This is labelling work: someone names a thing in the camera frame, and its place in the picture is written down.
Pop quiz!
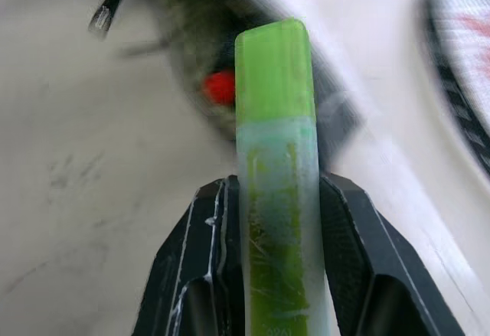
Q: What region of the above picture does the open grid pouch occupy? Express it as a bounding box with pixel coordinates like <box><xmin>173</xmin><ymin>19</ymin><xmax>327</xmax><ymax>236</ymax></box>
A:
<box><xmin>118</xmin><ymin>0</ymin><xmax>371</xmax><ymax>153</ymax></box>

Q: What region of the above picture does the green highlighter pen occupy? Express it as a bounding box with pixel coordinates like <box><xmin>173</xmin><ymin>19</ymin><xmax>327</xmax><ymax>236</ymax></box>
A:
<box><xmin>234</xmin><ymin>16</ymin><xmax>332</xmax><ymax>336</ymax></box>

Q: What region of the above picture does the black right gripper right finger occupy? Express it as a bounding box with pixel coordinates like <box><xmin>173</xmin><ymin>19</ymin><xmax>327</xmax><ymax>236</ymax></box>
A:
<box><xmin>318</xmin><ymin>172</ymin><xmax>466</xmax><ymax>336</ymax></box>

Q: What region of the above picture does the red button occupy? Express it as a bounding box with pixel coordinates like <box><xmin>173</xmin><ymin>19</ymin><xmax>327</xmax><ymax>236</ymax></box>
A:
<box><xmin>200</xmin><ymin>69</ymin><xmax>237</xmax><ymax>107</ymax></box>

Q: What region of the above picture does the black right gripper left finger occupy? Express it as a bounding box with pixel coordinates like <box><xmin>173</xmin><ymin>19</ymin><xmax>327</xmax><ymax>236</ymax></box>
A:
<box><xmin>132</xmin><ymin>174</ymin><xmax>247</xmax><ymax>336</ymax></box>

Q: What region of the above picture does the black cord with silver tip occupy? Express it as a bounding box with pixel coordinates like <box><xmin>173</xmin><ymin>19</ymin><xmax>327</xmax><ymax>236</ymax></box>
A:
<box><xmin>87</xmin><ymin>0</ymin><xmax>141</xmax><ymax>41</ymax></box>

